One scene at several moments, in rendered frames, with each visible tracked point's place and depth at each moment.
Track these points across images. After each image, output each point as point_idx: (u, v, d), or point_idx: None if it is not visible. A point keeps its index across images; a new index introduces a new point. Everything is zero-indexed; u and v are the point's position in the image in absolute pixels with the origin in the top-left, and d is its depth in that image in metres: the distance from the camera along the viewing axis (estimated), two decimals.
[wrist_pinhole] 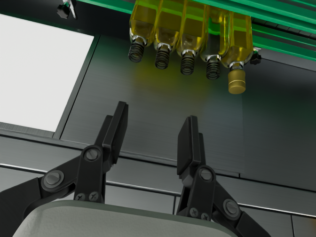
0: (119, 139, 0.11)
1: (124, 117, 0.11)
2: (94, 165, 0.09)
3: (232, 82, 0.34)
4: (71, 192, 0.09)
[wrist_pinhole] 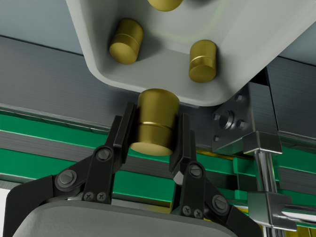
0: (128, 139, 0.11)
1: (133, 118, 0.11)
2: (104, 165, 0.09)
3: None
4: (83, 192, 0.10)
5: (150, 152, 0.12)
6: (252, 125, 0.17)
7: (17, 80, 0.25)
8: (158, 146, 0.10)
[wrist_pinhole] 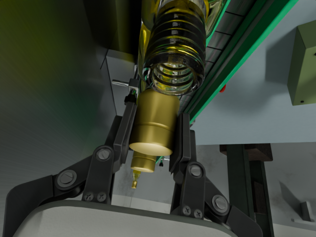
0: (128, 139, 0.11)
1: (133, 118, 0.11)
2: (104, 165, 0.09)
3: (149, 160, 0.21)
4: (83, 192, 0.10)
5: (150, 152, 0.12)
6: None
7: None
8: (158, 146, 0.10)
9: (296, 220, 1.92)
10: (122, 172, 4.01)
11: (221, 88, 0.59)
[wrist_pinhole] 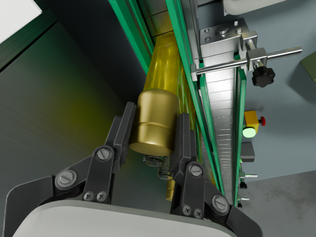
0: (128, 139, 0.11)
1: (133, 118, 0.11)
2: (104, 165, 0.09)
3: None
4: (83, 192, 0.10)
5: None
6: (248, 30, 0.30)
7: None
8: None
9: None
10: None
11: (262, 122, 0.64)
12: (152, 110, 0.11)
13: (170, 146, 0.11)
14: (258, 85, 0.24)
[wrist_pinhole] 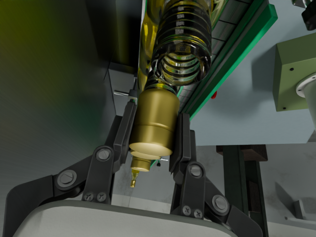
0: (128, 139, 0.11)
1: (133, 118, 0.11)
2: (104, 165, 0.09)
3: (146, 161, 0.27)
4: (83, 192, 0.10)
5: (145, 157, 0.18)
6: None
7: None
8: None
9: (288, 218, 2.00)
10: (120, 171, 4.06)
11: (213, 95, 0.65)
12: (152, 110, 0.11)
13: (170, 146, 0.11)
14: (308, 25, 0.17)
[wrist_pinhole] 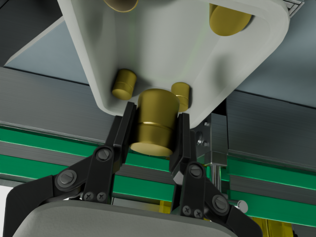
0: (128, 139, 0.11)
1: (133, 118, 0.11)
2: (104, 165, 0.09)
3: None
4: (83, 192, 0.10)
5: None
6: (210, 146, 0.25)
7: (43, 108, 0.33)
8: None
9: None
10: None
11: None
12: None
13: None
14: None
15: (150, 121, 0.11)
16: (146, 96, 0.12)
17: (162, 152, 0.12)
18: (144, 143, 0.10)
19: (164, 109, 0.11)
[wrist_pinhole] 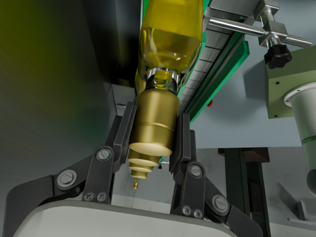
0: (128, 139, 0.11)
1: (133, 118, 0.11)
2: (104, 165, 0.09)
3: None
4: (83, 192, 0.10)
5: (140, 170, 0.23)
6: None
7: None
8: (143, 169, 0.21)
9: (290, 219, 2.01)
10: (124, 173, 4.12)
11: (209, 103, 0.69)
12: None
13: (155, 160, 0.16)
14: (268, 65, 0.22)
15: (150, 121, 0.11)
16: (146, 96, 0.12)
17: (162, 152, 0.12)
18: (144, 143, 0.10)
19: (164, 109, 0.11)
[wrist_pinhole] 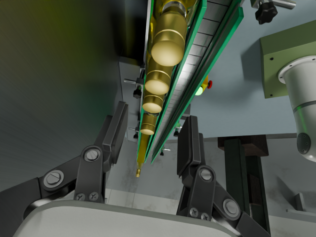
0: (119, 139, 0.11)
1: (124, 117, 0.11)
2: (94, 165, 0.09)
3: (151, 125, 0.36)
4: (71, 192, 0.09)
5: (151, 110, 0.27)
6: None
7: None
8: (155, 104, 0.25)
9: (289, 210, 2.05)
10: (125, 169, 4.16)
11: (209, 85, 0.73)
12: (157, 65, 0.21)
13: (167, 82, 0.20)
14: (258, 20, 0.26)
15: (167, 28, 0.15)
16: (162, 17, 0.16)
17: (175, 55, 0.16)
18: (163, 41, 0.15)
19: (177, 23, 0.16)
